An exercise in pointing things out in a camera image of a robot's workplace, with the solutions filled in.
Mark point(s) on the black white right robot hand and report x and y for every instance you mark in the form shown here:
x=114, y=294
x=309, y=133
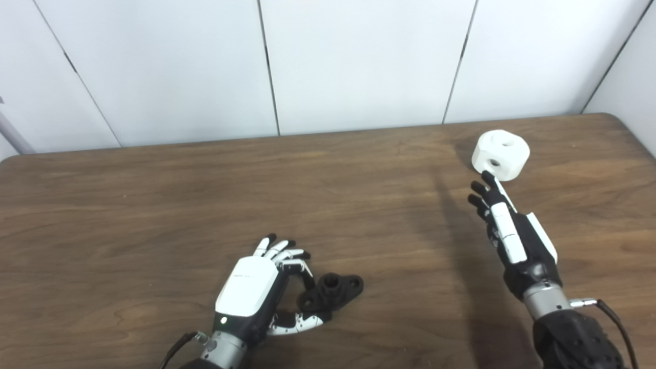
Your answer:
x=533, y=256

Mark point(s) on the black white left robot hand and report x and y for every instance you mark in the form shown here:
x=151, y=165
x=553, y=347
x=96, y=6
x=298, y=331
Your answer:
x=246, y=287

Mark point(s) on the black flanged holder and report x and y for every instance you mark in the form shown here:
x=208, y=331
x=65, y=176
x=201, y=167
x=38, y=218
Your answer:
x=328, y=294

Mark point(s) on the round white piece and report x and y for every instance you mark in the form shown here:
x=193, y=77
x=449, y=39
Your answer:
x=505, y=148

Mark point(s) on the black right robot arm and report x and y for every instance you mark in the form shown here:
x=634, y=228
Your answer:
x=574, y=341

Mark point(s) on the grey wall post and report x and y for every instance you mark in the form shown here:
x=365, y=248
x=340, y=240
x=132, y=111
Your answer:
x=15, y=136

